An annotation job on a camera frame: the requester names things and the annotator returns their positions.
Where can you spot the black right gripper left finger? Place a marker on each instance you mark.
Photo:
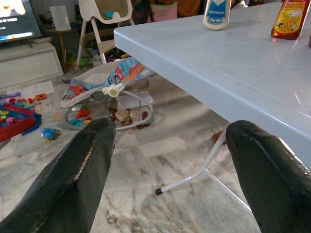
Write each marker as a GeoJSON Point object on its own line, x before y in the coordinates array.
{"type": "Point", "coordinates": [73, 184]}

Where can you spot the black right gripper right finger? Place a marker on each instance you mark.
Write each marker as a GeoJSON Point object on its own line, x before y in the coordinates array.
{"type": "Point", "coordinates": [272, 184]}

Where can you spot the honey bottle with white cap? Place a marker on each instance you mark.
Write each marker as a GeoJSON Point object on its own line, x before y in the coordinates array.
{"type": "Point", "coordinates": [289, 21]}

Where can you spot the blue yellow toy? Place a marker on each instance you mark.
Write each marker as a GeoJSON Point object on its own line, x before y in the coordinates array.
{"type": "Point", "coordinates": [48, 134]}

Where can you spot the teal toy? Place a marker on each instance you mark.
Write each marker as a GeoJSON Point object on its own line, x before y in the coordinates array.
{"type": "Point", "coordinates": [75, 122]}

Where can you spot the brown floor item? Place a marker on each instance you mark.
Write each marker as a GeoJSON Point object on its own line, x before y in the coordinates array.
{"type": "Point", "coordinates": [217, 138]}

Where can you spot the red orange toy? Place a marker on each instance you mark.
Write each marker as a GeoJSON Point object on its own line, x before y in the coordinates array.
{"type": "Point", "coordinates": [82, 113]}

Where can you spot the red blue toy box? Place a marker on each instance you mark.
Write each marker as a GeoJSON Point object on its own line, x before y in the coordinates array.
{"type": "Point", "coordinates": [14, 126]}

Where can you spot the beige plush toy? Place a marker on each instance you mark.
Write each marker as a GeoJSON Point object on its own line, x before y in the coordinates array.
{"type": "Point", "coordinates": [126, 116]}

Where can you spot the orange toy block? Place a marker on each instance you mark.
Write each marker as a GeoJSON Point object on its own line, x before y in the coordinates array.
{"type": "Point", "coordinates": [40, 97]}

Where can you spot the colourful baby bouncer seat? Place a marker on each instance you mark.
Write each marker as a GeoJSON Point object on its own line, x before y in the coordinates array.
{"type": "Point", "coordinates": [97, 80]}

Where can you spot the purple toy piece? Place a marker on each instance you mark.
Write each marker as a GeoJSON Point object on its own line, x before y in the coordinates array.
{"type": "Point", "coordinates": [9, 95]}

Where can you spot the green toy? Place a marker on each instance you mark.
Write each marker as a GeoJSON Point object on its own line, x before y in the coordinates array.
{"type": "Point", "coordinates": [81, 62]}

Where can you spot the white television cabinet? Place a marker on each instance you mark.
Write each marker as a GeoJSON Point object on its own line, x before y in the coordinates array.
{"type": "Point", "coordinates": [26, 65]}

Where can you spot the round wooden side table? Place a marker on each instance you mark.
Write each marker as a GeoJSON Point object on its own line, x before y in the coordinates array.
{"type": "Point", "coordinates": [60, 32]}

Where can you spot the white upright box device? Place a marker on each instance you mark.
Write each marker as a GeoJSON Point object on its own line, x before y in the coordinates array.
{"type": "Point", "coordinates": [60, 18]}

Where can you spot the flat screen television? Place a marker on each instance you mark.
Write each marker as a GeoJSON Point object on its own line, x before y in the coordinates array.
{"type": "Point", "coordinates": [17, 21]}

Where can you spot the white baby high chair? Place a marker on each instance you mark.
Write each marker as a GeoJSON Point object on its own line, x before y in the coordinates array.
{"type": "Point", "coordinates": [90, 9]}

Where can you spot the white Heinz mayonnaise bottle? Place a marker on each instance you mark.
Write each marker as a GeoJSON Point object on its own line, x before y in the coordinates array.
{"type": "Point", "coordinates": [216, 17]}

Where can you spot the pink bag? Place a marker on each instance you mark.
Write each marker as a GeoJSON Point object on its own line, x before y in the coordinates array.
{"type": "Point", "coordinates": [162, 12]}

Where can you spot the white metal table leg frame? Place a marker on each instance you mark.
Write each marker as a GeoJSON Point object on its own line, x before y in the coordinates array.
{"type": "Point", "coordinates": [184, 182]}

